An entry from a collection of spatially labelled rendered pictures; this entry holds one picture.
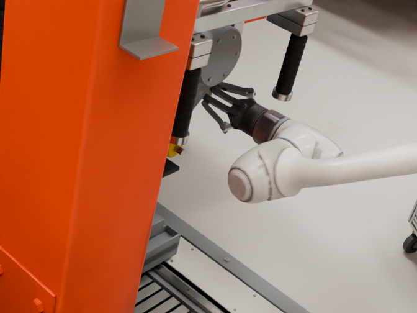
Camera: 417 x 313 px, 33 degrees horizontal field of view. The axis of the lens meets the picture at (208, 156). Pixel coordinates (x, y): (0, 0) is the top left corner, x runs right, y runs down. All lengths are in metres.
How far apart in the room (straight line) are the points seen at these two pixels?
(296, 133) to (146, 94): 0.76
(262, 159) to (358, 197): 1.35
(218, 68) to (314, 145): 0.29
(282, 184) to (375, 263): 1.07
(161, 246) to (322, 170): 0.71
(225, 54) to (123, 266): 0.56
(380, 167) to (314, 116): 1.84
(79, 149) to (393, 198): 2.13
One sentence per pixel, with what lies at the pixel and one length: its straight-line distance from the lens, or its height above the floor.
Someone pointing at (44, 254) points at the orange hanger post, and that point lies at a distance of 0.95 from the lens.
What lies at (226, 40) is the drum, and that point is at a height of 0.89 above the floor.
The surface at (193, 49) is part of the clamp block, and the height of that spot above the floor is 0.94.
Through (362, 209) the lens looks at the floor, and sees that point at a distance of 2.70.
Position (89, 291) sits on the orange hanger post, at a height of 0.73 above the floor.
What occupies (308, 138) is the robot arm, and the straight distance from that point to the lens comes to 1.56.
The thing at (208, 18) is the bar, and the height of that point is 0.97.
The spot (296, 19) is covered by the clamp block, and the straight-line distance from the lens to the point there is 1.47.
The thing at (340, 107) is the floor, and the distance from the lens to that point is 3.39.
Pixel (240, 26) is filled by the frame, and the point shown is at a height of 0.81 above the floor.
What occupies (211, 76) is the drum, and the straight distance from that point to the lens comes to 1.41.
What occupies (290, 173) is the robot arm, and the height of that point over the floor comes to 0.68.
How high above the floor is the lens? 1.41
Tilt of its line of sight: 31 degrees down
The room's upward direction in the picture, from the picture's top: 14 degrees clockwise
